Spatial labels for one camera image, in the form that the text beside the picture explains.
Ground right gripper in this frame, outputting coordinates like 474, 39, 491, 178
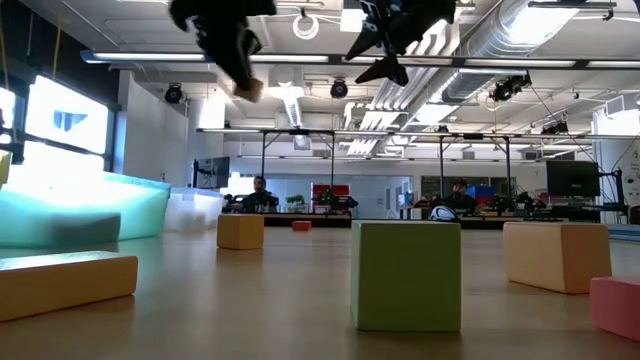
344, 0, 457, 87

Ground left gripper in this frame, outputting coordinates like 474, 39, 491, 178
168, 0, 277, 91

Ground orange cube block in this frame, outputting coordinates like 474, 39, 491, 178
232, 77, 265, 104
216, 213, 266, 251
502, 221, 613, 295

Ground green cube block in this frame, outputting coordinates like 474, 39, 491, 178
350, 220, 463, 333

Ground long orange block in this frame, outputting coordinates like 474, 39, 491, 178
0, 250, 139, 324

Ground white ceiling baffles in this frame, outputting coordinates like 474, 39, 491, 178
344, 19, 464, 157

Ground long light bar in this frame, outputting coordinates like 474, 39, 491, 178
79, 48, 640, 70

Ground black monitor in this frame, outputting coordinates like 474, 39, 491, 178
192, 156, 232, 190
545, 159, 601, 199

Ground person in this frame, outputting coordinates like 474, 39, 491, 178
242, 175, 280, 215
439, 178, 479, 217

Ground red cart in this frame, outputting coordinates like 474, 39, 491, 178
311, 183, 352, 201

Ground clear plastic bin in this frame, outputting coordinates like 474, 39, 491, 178
164, 187, 226, 234

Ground white and black helmet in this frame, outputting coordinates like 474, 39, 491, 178
428, 205, 460, 223

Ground teal plastic bin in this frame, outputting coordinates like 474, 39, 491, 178
0, 169, 172, 250

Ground bright window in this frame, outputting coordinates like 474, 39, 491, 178
24, 74, 110, 174

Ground yellow plastic bin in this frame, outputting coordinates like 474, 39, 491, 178
0, 149, 12, 189

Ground white cable coil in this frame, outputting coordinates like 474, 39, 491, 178
292, 7, 321, 41

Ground black background station frame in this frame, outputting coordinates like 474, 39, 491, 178
259, 128, 337, 191
437, 132, 512, 199

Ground silver ventilation duct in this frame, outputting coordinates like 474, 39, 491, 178
439, 0, 581, 104

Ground black aluminium table frame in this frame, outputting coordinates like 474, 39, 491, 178
219, 213, 640, 242

